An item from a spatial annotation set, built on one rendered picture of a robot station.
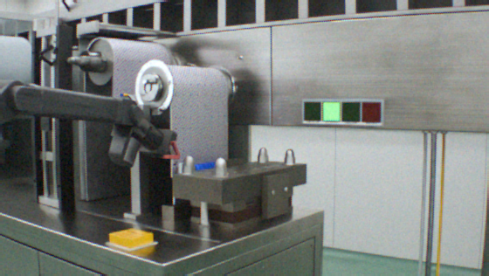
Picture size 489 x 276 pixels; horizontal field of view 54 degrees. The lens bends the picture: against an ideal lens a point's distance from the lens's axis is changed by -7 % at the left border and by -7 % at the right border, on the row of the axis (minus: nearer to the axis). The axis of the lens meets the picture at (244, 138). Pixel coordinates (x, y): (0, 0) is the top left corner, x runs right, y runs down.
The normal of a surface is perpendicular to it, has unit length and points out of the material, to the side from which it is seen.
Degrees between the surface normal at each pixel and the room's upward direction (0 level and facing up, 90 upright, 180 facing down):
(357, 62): 90
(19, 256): 90
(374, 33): 90
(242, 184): 90
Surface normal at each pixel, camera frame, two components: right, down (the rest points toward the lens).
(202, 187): -0.59, 0.05
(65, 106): 0.94, 0.15
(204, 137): 0.80, 0.04
